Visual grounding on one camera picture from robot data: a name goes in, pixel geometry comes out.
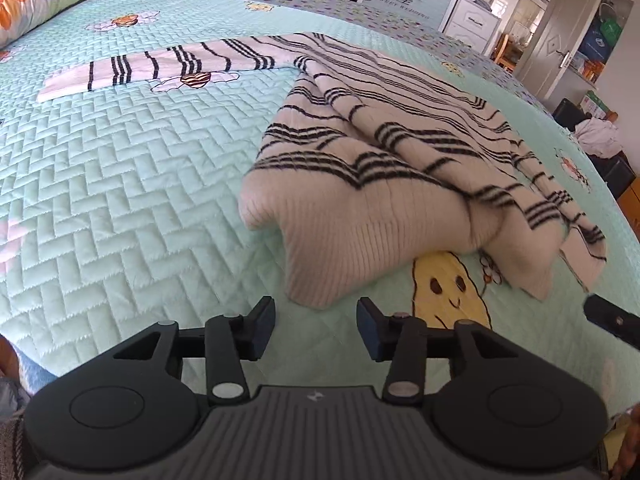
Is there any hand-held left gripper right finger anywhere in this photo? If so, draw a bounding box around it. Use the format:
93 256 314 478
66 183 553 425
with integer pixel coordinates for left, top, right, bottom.
356 297 523 406

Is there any striped beige sweater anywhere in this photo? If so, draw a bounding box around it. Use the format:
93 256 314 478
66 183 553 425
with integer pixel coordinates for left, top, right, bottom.
37 32 608 310

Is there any green carton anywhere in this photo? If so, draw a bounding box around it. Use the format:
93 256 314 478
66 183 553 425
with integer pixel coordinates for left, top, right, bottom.
580 90 618 121

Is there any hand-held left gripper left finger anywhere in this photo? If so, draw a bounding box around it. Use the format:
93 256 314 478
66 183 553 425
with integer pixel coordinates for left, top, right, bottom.
112 296 277 407

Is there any white cloth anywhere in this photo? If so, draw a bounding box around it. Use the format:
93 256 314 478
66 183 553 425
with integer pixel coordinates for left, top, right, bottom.
572 117 626 158

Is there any black armchair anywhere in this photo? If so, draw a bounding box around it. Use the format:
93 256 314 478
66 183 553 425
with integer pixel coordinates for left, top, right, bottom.
552 97 638 201

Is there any wooden dresser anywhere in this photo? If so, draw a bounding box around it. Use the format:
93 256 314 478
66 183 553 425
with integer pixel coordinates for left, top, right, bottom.
619 177 640 241

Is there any white door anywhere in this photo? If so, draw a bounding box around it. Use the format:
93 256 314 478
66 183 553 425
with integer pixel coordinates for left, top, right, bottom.
515 0 608 103

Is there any wooden chair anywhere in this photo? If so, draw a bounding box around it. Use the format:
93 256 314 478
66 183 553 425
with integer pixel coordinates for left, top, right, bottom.
492 32 521 73

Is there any blue bag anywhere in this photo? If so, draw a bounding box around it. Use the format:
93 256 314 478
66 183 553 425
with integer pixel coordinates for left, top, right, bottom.
577 25 613 63

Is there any white drawer unit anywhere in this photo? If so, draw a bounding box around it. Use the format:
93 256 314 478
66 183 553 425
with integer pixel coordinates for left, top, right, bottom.
439 0 501 53

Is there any green bag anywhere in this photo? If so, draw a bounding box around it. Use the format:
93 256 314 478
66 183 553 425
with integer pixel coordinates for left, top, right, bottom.
597 17 623 48

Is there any person's dark plaid clothing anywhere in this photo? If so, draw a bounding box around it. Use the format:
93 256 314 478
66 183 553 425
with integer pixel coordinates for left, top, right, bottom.
0 377 32 480

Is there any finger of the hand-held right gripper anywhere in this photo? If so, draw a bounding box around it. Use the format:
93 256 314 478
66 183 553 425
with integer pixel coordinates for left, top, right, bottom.
584 294 640 348

